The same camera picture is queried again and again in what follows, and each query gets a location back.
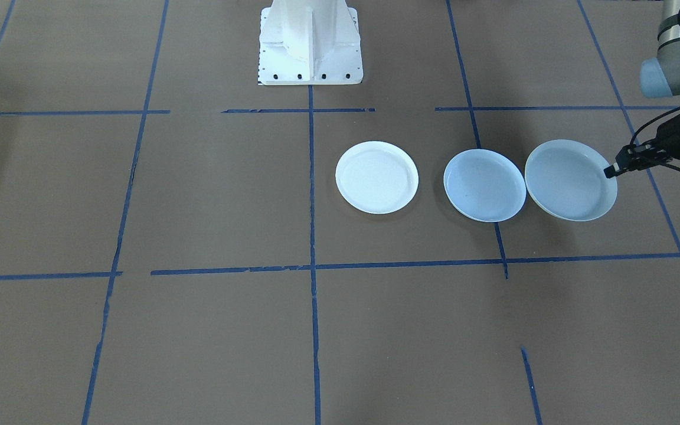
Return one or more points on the white round plate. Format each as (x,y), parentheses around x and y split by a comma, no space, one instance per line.
(376,177)

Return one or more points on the white pedestal column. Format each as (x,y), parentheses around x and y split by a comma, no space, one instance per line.
(310,41)

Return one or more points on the light blue round plate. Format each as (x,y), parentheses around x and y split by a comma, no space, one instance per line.
(484,186)
(570,180)

